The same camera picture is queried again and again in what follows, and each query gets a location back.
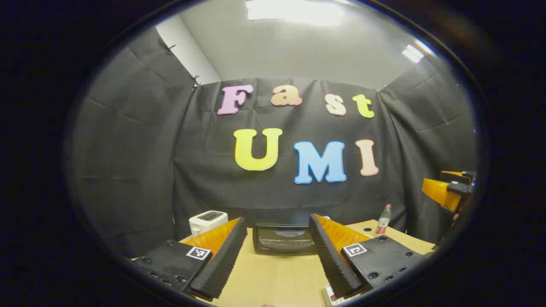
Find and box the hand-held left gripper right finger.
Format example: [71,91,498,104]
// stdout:
[309,213,429,299]

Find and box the clear bottle red label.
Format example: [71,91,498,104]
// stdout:
[375,204,392,236]

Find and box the large ceiling light panel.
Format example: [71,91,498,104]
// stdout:
[247,0,344,26]

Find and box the small ceiling light panel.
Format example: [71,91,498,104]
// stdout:
[402,41,433,64]

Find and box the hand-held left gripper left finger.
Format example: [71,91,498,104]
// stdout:
[130,217,248,301]

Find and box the black electric oven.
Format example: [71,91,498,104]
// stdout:
[252,220,319,256]

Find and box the white rectangular tray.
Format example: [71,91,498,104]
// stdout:
[323,284,357,307]

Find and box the white toaster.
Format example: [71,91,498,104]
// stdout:
[189,210,229,237]

